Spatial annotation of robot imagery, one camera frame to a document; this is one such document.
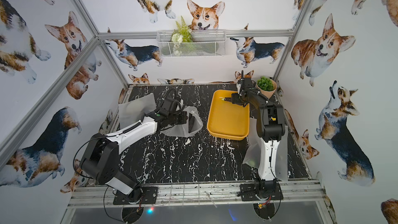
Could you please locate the frosted zip-top bag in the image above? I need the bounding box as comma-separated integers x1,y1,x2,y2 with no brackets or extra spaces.
119,93,157,129
243,118,289,181
161,106,203,138

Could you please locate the purple eggplant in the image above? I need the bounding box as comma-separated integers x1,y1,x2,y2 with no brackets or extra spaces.
222,97,233,103

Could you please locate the yellow plastic tray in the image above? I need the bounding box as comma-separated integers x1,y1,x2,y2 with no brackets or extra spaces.
207,90,250,141

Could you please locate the frosted zip-top bag front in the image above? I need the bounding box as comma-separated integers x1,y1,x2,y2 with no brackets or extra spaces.
243,118,289,181

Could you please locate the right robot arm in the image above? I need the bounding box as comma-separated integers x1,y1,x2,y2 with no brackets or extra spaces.
229,75,285,195

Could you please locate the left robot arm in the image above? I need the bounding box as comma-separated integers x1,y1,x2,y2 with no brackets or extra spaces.
79,112,188,196

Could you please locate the pink pot green plant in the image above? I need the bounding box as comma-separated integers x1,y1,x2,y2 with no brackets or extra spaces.
257,76,277,99

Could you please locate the artificial fern and flower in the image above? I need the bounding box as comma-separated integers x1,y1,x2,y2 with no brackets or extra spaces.
171,17,195,56

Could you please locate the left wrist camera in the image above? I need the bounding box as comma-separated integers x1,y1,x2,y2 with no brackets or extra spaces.
159,97,182,117

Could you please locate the white wire wall basket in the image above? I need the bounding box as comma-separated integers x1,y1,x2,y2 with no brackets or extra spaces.
157,30,227,58

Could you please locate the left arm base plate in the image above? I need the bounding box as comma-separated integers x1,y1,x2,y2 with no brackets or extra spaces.
113,187,159,205

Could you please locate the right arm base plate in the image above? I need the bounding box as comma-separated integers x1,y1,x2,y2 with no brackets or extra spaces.
237,181,284,202

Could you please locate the aluminium frame post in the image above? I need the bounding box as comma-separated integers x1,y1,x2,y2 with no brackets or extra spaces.
1,37,100,168

